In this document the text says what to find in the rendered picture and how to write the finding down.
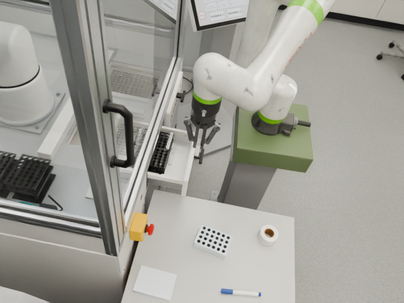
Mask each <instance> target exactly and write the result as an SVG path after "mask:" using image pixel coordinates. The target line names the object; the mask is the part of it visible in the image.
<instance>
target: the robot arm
mask: <svg viewBox="0 0 404 303"><path fill-rule="evenodd" d="M334 3H335V0H249V4H248V11H247V15H246V21H245V26H244V29H243V34H242V38H241V41H240V45H239V48H238V50H237V54H236V56H235V59H234V61H233V62H232V61H230V60H228V59H226V58H225V57H224V56H222V55H220V54H218V53H213V52H211V53H207V54H204V55H202V56H201V57H199V59H198V60H196V62H195V64H194V68H193V77H194V90H193V95H192V103H191V106H192V109H193V114H192V115H191V117H189V118H188V117H185V119H184V122H183V123H184V124H185V126H186V130H187V133H188V139H189V141H193V142H194V143H193V148H195V155H194V156H198V155H199V152H200V149H203V147H204V144H207V145H208V144H210V142H211V140H212V139H213V137H214V136H215V134H216V133H217V132H218V131H220V129H221V123H216V120H215V115H216V114H217V113H218V112H219V109H220V106H221V101H222V98H225V99H226V100H228V101H230V102H231V103H233V104H235V105H236V106H238V107H240V108H241V109H243V110H245V111H256V110H258V111H256V112H255V113H254V114H253V116H252V120H251V122H252V125H253V127H254V128H255V129H256V130H257V131H258V132H260V133H262V134H264V135H277V134H279V133H281V132H282V133H283V134H284V135H285V136H289V135H290V133H291V131H292V129H295V130H296V127H294V126H297V125H301V126H306V127H310V126H311V123H310V122H307V121H301V120H298V118H297V117H294V114H293V113H289V112H288V111H289V109H290V107H291V105H292V102H293V100H294V98H295V95H296V92H297V89H298V88H297V84H296V82H295V81H294V80H293V79H292V78H291V77H289V76H286V75H284V74H283V72H284V71H285V69H286V68H287V66H288V65H289V63H290V62H291V60H292V59H293V57H294V56H295V55H296V53H297V52H298V51H299V50H300V48H301V47H302V46H303V45H304V43H305V42H306V41H307V40H308V39H309V38H310V37H311V36H312V35H313V34H314V33H315V32H316V30H317V27H318V26H319V25H320V23H321V22H322V21H323V20H324V18H325V17H326V15H327V14H328V13H329V11H330V9H331V8H332V6H333V5H334ZM280 5H286V6H287V8H286V9H285V10H284V11H283V13H282V15H281V17H280V19H279V21H278V23H277V25H276V27H275V29H274V30H273V32H272V34H271V36H270V37H269V39H268V35H269V32H270V30H271V26H272V23H273V21H274V18H275V15H276V13H277V10H278V7H279V6H280ZM191 122H192V123H193V124H194V126H195V127H196V129H195V136H193V132H192V126H191ZM212 126H213V129H212V131H211V132H210V134H209V136H208V137H207V138H205V137H206V132H207V129H209V128H211V127H212ZM200 129H203V134H202V138H201V139H199V138H198V134H199V130H200Z"/></svg>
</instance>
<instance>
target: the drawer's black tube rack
mask: <svg viewBox="0 0 404 303"><path fill-rule="evenodd" d="M162 133H164V134H163V135H162ZM166 134H168V135H166ZM169 136H170V134H169V133H166V132H160V134H159V138H158V141H157V143H156V147H155V150H154V153H153V156H152V159H151V162H150V166H149V168H148V171H151V172H155V173H159V174H164V173H165V169H166V166H167V162H168V159H167V162H166V166H165V169H161V168H160V165H161V162H162V158H163V155H164V151H165V148H166V145H167V141H168V137H169ZM166 137H167V138H166ZM173 141H174V139H173ZM173 141H172V144H171V148H172V145H173ZM171 148H170V150H169V151H171ZM169 156H170V152H169V155H168V158H169Z"/></svg>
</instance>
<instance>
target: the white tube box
mask: <svg viewBox="0 0 404 303"><path fill-rule="evenodd" d="M232 238H233V236H232V235H230V234H228V233H225V232H223V231H220V230H217V229H215V228H213V227H210V226H208V225H205V224H203V223H202V224H201V227H200V229H199V231H198V234H197V237H196V238H195V241H194V244H193V247H194V248H197V249H200V250H202V251H204V252H206V253H209V254H211V255H214V256H216V257H219V258H221V259H223V260H225V257H226V255H227V252H228V249H229V246H230V244H231V240H232Z"/></svg>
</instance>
